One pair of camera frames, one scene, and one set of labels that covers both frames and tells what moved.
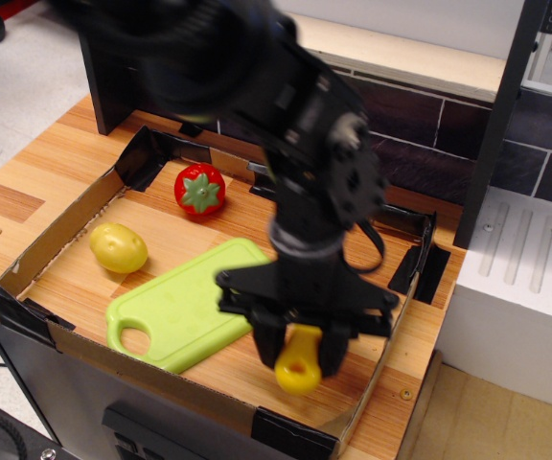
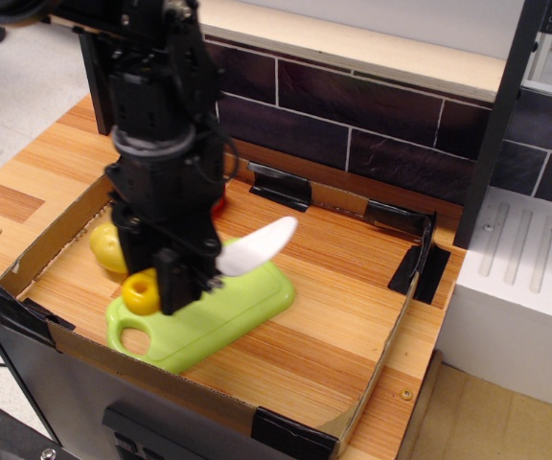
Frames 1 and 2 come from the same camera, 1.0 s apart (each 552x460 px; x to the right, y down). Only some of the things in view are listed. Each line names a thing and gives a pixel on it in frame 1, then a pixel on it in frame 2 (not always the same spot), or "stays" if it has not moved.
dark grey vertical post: [522, 48] stays
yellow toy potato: [119, 248] stays
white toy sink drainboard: [516, 317] stays
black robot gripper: [311, 276] → [164, 182]
